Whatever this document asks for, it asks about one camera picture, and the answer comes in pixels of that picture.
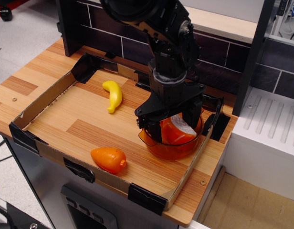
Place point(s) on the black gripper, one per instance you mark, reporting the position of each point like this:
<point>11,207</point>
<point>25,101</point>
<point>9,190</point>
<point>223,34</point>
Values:
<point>168,99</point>

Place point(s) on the orange white toy sushi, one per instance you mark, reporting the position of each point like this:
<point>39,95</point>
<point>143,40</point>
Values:
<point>175,131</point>

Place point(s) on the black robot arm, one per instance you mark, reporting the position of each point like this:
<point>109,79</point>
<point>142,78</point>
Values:
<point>170,37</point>

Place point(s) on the transparent orange plastic pot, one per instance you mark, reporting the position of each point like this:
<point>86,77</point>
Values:
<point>172,152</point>

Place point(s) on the cardboard fence with black tape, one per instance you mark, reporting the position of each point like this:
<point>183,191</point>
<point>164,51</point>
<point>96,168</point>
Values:
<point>70,119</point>

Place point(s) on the yellow toy banana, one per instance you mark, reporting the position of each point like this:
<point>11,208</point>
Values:
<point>115,95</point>

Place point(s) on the orange toy carrot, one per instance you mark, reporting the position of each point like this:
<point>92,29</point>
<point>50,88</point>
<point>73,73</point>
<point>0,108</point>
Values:
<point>110,159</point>

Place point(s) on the white toy sink drainboard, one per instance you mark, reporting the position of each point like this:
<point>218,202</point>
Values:
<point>261,147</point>

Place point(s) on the light wooden shelf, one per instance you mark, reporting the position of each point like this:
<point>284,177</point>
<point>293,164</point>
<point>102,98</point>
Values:
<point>221,25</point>

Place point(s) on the grey toy oven panel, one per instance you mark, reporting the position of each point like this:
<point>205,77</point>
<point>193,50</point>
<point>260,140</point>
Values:
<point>86,214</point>

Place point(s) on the black caster wheel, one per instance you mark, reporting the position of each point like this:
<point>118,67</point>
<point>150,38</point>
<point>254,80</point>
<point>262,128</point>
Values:
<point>6,13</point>

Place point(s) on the dark grey vertical post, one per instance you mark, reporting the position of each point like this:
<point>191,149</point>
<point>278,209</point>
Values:
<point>256,49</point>

